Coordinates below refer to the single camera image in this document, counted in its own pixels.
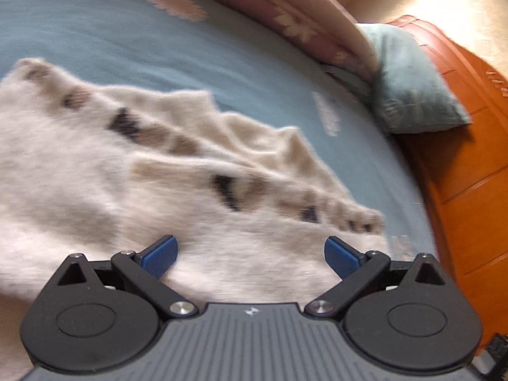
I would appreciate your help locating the pink floral quilt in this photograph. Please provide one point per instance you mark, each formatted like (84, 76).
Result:
(285, 4)

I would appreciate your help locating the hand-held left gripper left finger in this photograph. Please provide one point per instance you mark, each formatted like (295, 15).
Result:
(162, 254)

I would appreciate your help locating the flat teal pillow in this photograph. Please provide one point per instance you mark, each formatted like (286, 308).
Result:
(349, 81)

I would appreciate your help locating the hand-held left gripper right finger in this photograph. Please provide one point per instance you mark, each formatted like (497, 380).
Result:
(343, 256)

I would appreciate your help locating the wooden headboard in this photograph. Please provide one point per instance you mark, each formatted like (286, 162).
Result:
(468, 190)

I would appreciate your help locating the bed with blue floral sheet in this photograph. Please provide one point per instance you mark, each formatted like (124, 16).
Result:
(158, 55)

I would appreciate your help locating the white fuzzy sweater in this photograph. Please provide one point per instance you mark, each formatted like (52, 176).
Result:
(99, 174)

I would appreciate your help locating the teal printed pillow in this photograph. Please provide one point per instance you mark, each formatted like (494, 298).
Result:
(408, 83)

